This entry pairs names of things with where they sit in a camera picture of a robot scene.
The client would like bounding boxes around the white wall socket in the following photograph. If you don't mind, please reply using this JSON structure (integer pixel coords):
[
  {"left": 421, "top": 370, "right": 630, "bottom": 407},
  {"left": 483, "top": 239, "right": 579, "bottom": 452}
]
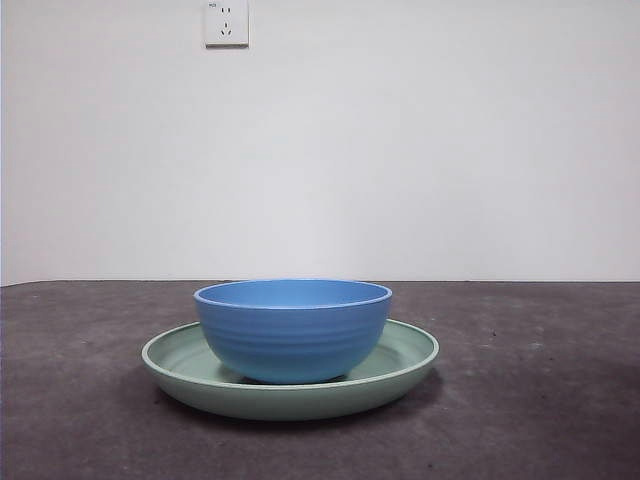
[{"left": 204, "top": 0, "right": 250, "bottom": 50}]

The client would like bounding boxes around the green round plate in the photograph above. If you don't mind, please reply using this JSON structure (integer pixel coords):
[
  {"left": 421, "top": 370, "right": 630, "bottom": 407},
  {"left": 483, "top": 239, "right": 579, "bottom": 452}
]
[{"left": 141, "top": 318, "right": 441, "bottom": 422}]

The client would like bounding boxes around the blue ribbed bowl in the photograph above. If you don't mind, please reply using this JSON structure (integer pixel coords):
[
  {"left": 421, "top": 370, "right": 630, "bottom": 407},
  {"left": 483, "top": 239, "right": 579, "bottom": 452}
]
[{"left": 193, "top": 279, "right": 393, "bottom": 385}]

